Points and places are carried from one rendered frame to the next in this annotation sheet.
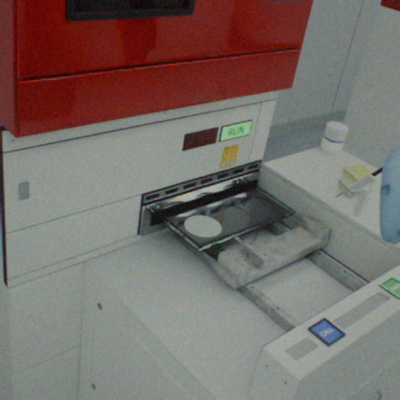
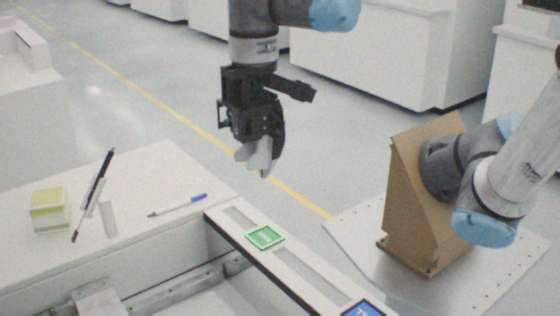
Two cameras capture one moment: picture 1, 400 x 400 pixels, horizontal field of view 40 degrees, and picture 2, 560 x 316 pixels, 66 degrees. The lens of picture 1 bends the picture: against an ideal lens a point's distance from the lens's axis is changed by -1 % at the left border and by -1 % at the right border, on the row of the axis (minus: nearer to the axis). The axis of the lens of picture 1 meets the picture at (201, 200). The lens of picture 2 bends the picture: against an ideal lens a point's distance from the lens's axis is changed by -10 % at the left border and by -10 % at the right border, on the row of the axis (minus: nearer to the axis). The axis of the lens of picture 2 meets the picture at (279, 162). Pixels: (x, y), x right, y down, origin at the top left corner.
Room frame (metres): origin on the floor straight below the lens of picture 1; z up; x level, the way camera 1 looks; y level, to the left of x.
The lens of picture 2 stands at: (0.90, 0.22, 1.52)
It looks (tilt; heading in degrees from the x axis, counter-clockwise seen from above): 29 degrees down; 278
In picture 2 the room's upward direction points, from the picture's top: straight up
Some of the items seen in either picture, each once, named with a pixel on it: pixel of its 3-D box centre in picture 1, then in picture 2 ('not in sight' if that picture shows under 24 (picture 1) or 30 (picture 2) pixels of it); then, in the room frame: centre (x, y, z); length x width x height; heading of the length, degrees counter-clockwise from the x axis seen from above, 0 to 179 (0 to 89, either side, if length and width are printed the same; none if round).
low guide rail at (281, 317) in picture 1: (238, 281); not in sight; (1.10, -0.13, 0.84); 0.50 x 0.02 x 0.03; 46
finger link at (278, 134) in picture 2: not in sight; (272, 133); (1.01, -0.46, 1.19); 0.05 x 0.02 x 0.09; 136
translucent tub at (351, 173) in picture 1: (356, 180); (50, 209); (1.46, -0.44, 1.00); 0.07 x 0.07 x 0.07; 27
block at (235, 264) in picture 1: (234, 263); not in sight; (1.10, -0.11, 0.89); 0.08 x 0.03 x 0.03; 46
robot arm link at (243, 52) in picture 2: not in sight; (254, 48); (1.03, -0.46, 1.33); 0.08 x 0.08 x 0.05
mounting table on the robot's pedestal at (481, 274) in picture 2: not in sight; (429, 258); (0.65, -0.70, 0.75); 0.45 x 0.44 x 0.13; 46
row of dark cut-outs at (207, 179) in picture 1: (205, 180); not in sight; (1.37, 0.00, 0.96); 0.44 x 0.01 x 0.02; 136
